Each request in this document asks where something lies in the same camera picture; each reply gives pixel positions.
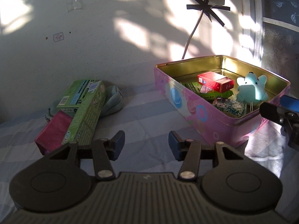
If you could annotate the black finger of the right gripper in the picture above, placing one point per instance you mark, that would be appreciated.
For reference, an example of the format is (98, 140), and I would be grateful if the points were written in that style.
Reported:
(284, 117)
(289, 103)

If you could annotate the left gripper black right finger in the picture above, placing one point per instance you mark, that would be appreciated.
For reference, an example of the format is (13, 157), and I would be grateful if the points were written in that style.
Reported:
(226, 178)

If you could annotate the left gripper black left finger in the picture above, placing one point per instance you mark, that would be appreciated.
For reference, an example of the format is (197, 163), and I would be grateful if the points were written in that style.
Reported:
(67, 176)

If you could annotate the teal plush toy keychain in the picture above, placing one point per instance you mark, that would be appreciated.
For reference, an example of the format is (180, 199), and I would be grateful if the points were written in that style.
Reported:
(251, 89)

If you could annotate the magenta pouch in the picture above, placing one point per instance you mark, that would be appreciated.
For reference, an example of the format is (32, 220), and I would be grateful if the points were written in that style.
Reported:
(51, 137)

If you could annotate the floral tissue pack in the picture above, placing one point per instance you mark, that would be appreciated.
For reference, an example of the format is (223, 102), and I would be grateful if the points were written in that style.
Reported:
(231, 108)

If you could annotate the red cigarette box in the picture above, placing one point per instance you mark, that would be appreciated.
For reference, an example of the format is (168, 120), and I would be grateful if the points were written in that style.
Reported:
(215, 81)

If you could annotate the small green medicine box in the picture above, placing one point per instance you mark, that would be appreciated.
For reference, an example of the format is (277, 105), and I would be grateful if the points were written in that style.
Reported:
(74, 96)

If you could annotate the long green toothpaste box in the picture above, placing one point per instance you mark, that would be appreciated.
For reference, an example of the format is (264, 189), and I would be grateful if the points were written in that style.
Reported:
(85, 119)

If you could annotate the green snack bag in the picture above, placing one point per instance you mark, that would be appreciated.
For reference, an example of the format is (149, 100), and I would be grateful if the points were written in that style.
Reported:
(206, 92)

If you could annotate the teal zipper pencil pouch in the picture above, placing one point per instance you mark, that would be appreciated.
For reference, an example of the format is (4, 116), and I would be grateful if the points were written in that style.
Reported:
(113, 103)

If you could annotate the pink macaron tin box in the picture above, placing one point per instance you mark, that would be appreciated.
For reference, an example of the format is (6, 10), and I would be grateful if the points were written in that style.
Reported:
(218, 116)

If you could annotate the frosted patterned window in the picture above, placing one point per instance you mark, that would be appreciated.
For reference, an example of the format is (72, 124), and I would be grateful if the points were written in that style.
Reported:
(280, 38)

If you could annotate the striped blue bed sheet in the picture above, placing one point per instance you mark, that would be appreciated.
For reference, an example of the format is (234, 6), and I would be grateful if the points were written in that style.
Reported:
(146, 119)

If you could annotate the black tape cross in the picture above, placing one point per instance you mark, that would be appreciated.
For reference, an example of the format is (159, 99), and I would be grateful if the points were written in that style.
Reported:
(207, 9)

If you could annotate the small wall sticker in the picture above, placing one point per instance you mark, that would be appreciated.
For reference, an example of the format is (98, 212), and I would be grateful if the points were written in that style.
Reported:
(58, 37)

